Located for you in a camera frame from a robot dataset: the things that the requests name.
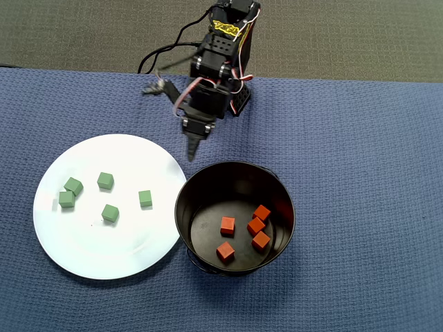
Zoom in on thin black camera cable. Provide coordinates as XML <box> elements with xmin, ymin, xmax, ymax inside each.
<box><xmin>137</xmin><ymin>8</ymin><xmax>214</xmax><ymax>75</ymax></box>

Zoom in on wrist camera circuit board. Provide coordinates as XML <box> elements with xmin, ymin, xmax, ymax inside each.
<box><xmin>142</xmin><ymin>79</ymin><xmax>172</xmax><ymax>97</ymax></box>

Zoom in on blue woven table cloth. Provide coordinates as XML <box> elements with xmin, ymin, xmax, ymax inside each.
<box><xmin>0</xmin><ymin>65</ymin><xmax>443</xmax><ymax>332</ymax></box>

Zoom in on black metal bucket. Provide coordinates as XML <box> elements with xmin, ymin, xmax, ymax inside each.
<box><xmin>174</xmin><ymin>160</ymin><xmax>296</xmax><ymax>277</ymax></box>

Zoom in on red cube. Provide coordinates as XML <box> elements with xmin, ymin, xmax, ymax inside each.
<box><xmin>216</xmin><ymin>241</ymin><xmax>236</xmax><ymax>263</ymax></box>
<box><xmin>220</xmin><ymin>216</ymin><xmax>236</xmax><ymax>237</ymax></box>
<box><xmin>246</xmin><ymin>216</ymin><xmax>266</xmax><ymax>235</ymax></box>
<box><xmin>251</xmin><ymin>230</ymin><xmax>271</xmax><ymax>251</ymax></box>
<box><xmin>253</xmin><ymin>204</ymin><xmax>272</xmax><ymax>222</ymax></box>

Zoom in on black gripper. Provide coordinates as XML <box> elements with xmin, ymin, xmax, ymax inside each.
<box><xmin>175</xmin><ymin>80</ymin><xmax>232</xmax><ymax>163</ymax></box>

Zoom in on white round plate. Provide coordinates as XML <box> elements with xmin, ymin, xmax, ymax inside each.
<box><xmin>33</xmin><ymin>133</ymin><xmax>188</xmax><ymax>280</ymax></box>

